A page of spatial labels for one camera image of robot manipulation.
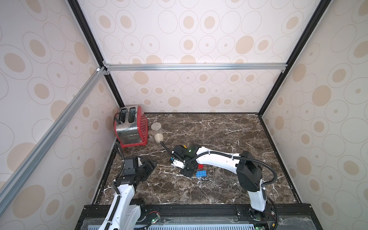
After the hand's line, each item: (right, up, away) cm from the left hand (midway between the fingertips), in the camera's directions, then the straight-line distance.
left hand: (158, 163), depth 83 cm
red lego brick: (+25, -4, +7) cm, 26 cm away
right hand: (+19, -4, +2) cm, 20 cm away
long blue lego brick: (+25, -7, +4) cm, 27 cm away
